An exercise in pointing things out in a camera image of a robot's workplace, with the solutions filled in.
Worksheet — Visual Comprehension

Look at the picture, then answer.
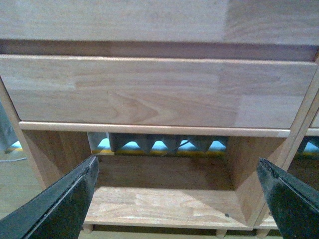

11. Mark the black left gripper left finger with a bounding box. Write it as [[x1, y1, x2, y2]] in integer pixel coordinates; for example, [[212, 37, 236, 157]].
[[0, 155, 99, 239]]

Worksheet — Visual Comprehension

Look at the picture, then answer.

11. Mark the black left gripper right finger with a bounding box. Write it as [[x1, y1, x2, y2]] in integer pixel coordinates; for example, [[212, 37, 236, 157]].
[[257, 158, 319, 239]]

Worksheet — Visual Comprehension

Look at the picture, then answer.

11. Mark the right wooden shelf cabinet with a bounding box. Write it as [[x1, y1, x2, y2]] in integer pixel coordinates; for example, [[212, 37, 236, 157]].
[[254, 44, 319, 239]]

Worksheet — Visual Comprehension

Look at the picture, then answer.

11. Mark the wooden shelf cabinet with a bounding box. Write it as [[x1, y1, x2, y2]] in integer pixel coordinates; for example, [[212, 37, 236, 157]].
[[254, 44, 319, 239], [0, 0, 319, 238]]

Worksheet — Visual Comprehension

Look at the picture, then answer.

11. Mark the left wooden shelf cabinet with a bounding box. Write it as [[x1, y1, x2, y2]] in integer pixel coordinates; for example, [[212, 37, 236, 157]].
[[0, 0, 319, 238]]

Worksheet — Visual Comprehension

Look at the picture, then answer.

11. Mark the grey blue yellow patterned panel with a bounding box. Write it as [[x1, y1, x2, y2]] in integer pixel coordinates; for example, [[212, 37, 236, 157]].
[[87, 132, 228, 156]]

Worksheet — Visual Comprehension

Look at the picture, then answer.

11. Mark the left cabinet lower drawer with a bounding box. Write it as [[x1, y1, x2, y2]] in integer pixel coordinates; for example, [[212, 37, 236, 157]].
[[0, 55, 317, 129]]

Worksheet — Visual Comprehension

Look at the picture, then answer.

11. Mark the white cable on floor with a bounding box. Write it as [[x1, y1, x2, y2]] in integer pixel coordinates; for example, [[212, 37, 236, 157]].
[[0, 156, 27, 163]]

